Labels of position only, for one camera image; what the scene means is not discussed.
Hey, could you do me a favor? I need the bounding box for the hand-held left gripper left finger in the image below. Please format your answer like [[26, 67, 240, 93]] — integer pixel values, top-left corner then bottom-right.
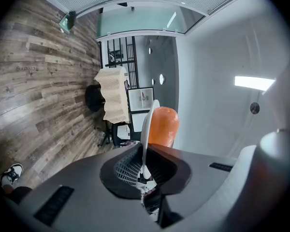
[[100, 144, 144, 200]]

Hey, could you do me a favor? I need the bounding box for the orange carrot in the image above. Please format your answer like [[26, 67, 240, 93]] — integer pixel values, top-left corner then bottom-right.
[[147, 107, 180, 148]]

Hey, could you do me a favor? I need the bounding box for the frosted glass partition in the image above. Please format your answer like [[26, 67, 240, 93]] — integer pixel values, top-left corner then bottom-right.
[[96, 5, 206, 39]]

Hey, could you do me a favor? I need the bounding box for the rectangular ceiling light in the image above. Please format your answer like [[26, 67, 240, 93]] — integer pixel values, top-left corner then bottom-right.
[[234, 75, 276, 92]]

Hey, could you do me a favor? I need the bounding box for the green plastic dustpan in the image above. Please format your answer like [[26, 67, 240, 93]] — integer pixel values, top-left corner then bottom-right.
[[58, 10, 77, 34]]

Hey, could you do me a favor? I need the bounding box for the black mini fridge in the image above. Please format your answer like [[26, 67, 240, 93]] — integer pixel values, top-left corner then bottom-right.
[[126, 86, 155, 134]]

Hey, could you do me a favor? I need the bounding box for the black and white sneaker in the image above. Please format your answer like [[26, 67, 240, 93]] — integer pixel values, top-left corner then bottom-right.
[[0, 162, 24, 186]]

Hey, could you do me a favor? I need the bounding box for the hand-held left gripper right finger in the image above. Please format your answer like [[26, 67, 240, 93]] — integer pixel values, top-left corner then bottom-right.
[[147, 144, 191, 195]]

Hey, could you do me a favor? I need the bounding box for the white plate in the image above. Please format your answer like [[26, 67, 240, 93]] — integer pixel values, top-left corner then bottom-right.
[[140, 100, 160, 181]]

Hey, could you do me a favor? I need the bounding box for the person's dark trouser leg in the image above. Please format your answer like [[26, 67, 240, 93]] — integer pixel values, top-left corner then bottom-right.
[[2, 185, 33, 204]]

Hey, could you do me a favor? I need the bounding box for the black office chair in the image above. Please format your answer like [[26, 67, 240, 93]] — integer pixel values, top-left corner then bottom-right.
[[98, 122, 132, 147]]

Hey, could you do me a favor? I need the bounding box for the round table with dotted cloth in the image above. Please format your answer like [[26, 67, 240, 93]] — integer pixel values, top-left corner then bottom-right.
[[84, 66, 131, 125]]

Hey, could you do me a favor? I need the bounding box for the round ceiling detector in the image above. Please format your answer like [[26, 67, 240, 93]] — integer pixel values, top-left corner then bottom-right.
[[249, 101, 261, 115]]

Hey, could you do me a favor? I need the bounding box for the black metal railing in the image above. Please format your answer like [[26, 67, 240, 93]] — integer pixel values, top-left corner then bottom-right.
[[105, 36, 139, 89]]

